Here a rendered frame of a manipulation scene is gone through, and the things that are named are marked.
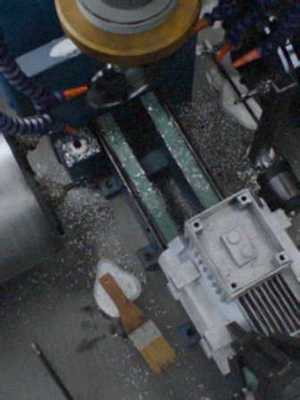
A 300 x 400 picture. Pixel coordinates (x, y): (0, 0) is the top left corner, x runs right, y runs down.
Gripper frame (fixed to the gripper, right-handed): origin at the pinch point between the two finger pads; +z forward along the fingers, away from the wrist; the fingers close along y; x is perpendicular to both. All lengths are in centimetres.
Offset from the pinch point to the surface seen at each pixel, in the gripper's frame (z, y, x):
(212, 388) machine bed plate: 25.7, 4.1, 18.5
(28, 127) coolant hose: 8.4, 12.2, -37.1
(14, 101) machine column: 50, 11, -40
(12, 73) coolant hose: 5.0, 11.0, -44.0
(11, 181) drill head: 13.1, 17.6, -31.2
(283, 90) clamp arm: 0.5, -18.8, -27.5
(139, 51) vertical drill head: -2.1, -3.2, -39.9
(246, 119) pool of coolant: 46, -28, -17
